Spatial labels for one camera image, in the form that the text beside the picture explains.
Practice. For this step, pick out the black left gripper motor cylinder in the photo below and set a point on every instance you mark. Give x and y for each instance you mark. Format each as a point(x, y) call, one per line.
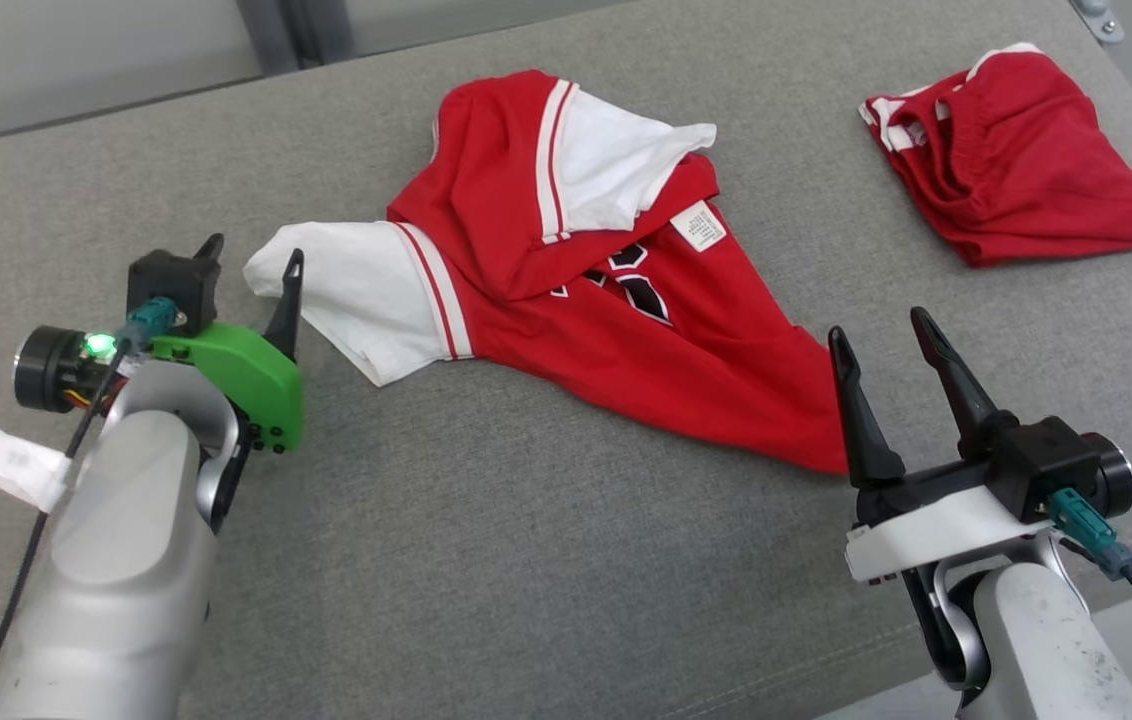
point(46, 368)

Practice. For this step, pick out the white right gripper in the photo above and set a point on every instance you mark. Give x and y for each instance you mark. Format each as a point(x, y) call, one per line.
point(926, 525)

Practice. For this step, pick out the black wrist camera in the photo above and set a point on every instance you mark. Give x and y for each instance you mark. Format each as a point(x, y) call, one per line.
point(166, 285)
point(1041, 465)

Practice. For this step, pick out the red jersey with white sleeves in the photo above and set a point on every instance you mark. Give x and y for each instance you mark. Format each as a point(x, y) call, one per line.
point(626, 340)

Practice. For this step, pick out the grey partition post with foot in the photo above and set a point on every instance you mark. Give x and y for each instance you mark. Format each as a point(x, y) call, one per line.
point(1098, 20)

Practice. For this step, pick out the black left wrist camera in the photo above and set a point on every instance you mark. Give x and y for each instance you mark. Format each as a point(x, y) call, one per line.
point(166, 285)

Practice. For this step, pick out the red shorts with white stripe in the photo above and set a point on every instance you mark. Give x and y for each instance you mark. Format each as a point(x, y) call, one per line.
point(1026, 170)

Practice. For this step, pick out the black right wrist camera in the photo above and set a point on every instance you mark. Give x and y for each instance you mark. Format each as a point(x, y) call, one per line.
point(1041, 465)

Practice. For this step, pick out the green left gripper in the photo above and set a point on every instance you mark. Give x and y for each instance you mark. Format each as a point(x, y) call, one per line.
point(251, 375)

